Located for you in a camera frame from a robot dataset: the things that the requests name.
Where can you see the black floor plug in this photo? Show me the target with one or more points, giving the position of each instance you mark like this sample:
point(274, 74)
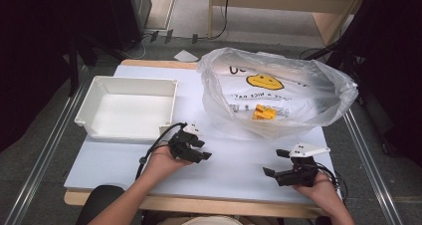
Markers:
point(154, 36)
point(194, 38)

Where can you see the wooden furniture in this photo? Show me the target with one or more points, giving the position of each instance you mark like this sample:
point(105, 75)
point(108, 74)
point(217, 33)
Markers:
point(282, 2)

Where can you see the clear printed plastic bag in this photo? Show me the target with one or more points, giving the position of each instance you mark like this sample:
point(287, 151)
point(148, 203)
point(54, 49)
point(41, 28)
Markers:
point(305, 95)

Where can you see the white paper sheet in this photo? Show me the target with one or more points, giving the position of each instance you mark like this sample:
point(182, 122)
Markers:
point(185, 56)

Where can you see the white plastic bin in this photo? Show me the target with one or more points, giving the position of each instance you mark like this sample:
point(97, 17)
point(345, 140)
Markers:
point(132, 115)

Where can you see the white table board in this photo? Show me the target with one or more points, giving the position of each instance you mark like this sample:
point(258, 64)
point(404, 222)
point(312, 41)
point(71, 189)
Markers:
point(232, 172)

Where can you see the black curtain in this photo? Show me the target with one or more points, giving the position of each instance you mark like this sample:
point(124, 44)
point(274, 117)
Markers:
point(394, 69)
point(33, 52)

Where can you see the black metal stand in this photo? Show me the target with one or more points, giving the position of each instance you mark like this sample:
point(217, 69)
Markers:
point(335, 50)
point(73, 75)

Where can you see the pale round object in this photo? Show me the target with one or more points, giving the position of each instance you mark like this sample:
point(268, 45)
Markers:
point(212, 221)

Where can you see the person's right hand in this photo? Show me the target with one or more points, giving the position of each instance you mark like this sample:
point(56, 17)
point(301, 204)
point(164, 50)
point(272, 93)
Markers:
point(320, 195)

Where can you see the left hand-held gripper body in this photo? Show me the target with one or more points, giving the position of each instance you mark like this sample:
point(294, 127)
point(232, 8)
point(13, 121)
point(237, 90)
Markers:
point(180, 144)

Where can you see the person's left hand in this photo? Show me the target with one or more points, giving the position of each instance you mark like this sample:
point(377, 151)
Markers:
point(162, 163)

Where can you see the metal floor rail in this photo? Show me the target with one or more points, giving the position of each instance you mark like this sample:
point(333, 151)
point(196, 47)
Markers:
point(371, 172)
point(43, 162)

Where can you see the yellow drink carton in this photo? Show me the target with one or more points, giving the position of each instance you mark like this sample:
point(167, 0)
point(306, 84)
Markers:
point(264, 112)

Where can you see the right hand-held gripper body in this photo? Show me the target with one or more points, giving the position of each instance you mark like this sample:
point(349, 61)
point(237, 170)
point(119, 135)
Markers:
point(302, 168)

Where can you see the dark cabinet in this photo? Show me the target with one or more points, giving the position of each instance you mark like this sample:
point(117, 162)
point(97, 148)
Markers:
point(141, 6)

